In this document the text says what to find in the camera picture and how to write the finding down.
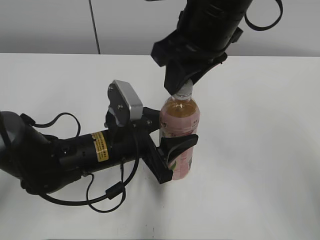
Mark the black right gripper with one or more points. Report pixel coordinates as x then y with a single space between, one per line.
184 60

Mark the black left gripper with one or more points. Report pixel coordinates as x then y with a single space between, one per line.
134 141

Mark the white bottle cap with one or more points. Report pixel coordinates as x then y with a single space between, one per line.
185 92

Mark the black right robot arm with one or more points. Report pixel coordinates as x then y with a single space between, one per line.
204 31

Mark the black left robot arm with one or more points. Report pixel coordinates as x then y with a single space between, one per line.
54 163

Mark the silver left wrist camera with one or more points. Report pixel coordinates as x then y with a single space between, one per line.
124 103

